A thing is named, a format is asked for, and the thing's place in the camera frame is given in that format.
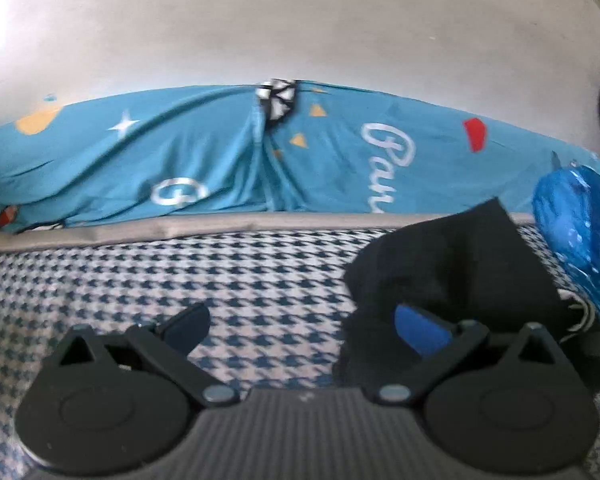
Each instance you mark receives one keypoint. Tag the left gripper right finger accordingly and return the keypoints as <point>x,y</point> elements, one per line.
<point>441,346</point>

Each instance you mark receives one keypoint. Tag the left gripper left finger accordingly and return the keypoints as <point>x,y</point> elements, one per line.
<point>164,350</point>

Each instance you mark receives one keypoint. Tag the black t-shirt white stripes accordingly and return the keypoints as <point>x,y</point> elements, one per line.
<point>469,266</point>

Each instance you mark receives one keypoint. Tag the houndstooth blue white blanket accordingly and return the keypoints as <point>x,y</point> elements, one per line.
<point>274,285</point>

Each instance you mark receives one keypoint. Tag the blue plastic bag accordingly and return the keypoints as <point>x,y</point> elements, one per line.
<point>566,208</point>

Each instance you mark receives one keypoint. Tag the blue cartoon print bedsheet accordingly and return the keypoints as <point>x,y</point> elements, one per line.
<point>283,145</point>

